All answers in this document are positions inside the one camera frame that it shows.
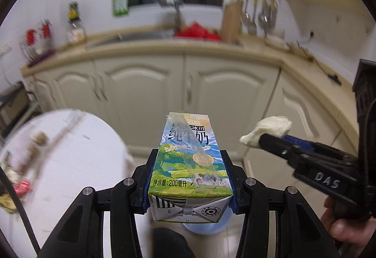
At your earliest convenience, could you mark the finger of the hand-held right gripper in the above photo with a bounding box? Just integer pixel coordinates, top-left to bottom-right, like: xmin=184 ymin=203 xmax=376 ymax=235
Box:
xmin=259 ymin=132 xmax=306 ymax=169
xmin=283 ymin=135 xmax=358 ymax=165

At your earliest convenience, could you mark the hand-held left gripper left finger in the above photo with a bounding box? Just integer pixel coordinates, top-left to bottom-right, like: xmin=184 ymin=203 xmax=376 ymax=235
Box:
xmin=41 ymin=148 xmax=159 ymax=258

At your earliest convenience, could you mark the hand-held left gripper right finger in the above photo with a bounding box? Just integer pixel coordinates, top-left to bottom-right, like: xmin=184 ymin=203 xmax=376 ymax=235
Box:
xmin=220 ymin=150 xmax=338 ymax=258

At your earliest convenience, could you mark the white tissue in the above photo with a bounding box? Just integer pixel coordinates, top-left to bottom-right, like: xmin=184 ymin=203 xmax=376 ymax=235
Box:
xmin=239 ymin=116 xmax=293 ymax=147

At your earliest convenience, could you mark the milk carton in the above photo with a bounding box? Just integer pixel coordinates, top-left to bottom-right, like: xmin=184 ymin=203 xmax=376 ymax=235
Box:
xmin=148 ymin=112 xmax=235 ymax=223

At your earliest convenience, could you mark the yellow snack wrapper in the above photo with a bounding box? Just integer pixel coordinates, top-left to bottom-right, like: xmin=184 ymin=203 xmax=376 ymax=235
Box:
xmin=0 ymin=193 xmax=17 ymax=213

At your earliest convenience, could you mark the person's right hand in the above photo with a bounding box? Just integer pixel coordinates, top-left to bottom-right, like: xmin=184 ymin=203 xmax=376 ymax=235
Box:
xmin=320 ymin=197 xmax=372 ymax=251

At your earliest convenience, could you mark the beige kitchen countertop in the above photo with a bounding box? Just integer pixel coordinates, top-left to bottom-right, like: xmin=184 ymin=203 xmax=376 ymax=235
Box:
xmin=20 ymin=26 xmax=360 ymax=141

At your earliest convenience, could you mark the red snack wrapper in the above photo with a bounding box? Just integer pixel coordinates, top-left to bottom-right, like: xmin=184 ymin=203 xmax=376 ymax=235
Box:
xmin=13 ymin=182 xmax=31 ymax=195

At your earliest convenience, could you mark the hanging metal spatula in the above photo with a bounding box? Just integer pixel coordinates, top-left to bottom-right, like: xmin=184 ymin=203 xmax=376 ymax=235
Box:
xmin=243 ymin=0 xmax=257 ymax=35

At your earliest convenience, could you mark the hanging metal ladle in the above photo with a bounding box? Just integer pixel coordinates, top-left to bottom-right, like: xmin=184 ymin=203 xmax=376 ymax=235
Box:
xmin=258 ymin=0 xmax=278 ymax=33

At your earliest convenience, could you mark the wooden cutting board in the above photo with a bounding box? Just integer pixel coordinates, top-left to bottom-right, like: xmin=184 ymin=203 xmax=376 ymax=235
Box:
xmin=221 ymin=1 xmax=244 ymax=43

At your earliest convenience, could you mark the red basin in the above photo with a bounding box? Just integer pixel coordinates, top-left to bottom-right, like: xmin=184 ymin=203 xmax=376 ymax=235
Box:
xmin=175 ymin=21 xmax=222 ymax=41

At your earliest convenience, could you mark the steel sink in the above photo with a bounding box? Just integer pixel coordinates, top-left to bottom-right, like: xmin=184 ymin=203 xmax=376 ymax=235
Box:
xmin=86 ymin=29 xmax=177 ymax=49

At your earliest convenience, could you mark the large clear plastic jar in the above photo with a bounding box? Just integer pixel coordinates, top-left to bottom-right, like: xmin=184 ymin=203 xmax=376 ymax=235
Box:
xmin=66 ymin=20 xmax=86 ymax=43

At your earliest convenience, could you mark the green dish soap bottle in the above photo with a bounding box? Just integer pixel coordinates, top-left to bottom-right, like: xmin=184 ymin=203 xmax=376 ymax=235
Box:
xmin=113 ymin=0 xmax=130 ymax=16

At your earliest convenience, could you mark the small jar with yellow label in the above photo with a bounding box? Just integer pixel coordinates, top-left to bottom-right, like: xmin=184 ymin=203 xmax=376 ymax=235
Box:
xmin=68 ymin=2 xmax=80 ymax=21

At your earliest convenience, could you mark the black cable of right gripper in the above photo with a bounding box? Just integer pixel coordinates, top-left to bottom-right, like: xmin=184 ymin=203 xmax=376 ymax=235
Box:
xmin=364 ymin=109 xmax=371 ymax=186

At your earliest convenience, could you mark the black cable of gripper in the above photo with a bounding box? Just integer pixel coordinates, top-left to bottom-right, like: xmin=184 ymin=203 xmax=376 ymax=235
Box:
xmin=0 ymin=164 xmax=41 ymax=251
xmin=364 ymin=109 xmax=371 ymax=186

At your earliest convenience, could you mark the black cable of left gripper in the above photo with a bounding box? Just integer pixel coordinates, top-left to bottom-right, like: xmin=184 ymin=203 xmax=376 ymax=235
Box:
xmin=0 ymin=164 xmax=41 ymax=251

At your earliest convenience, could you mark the wire dish rack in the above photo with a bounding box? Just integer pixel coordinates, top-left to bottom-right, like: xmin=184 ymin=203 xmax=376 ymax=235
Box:
xmin=19 ymin=20 xmax=56 ymax=66

